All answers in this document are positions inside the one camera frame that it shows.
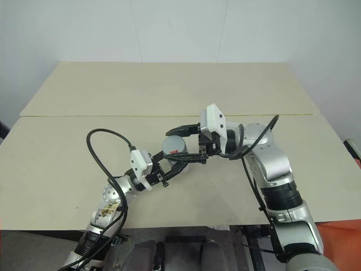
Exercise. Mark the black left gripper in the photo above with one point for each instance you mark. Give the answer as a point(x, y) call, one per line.
point(155, 178)

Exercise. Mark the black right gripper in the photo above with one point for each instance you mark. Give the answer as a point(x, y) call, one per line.
point(207, 144)

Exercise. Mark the grey round jar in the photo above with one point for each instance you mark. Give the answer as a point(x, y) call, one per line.
point(185, 150)

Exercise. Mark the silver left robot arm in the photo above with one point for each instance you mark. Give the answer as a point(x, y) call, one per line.
point(108, 209)

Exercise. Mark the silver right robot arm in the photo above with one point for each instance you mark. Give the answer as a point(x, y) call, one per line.
point(277, 162)

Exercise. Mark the dark rounded shape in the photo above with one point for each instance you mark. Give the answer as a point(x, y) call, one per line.
point(213, 257)

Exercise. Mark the orange red object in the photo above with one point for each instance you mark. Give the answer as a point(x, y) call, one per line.
point(342, 245)

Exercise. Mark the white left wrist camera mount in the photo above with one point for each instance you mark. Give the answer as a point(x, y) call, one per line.
point(138, 163)

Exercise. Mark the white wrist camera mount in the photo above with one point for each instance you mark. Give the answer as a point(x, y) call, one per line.
point(212, 122)
point(138, 163)

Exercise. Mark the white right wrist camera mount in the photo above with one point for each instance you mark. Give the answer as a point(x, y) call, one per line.
point(212, 122)

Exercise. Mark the black metal table frame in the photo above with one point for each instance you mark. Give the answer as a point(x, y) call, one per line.
point(255, 248)

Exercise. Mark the dark object at wall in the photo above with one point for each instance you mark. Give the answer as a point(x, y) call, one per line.
point(1, 130)

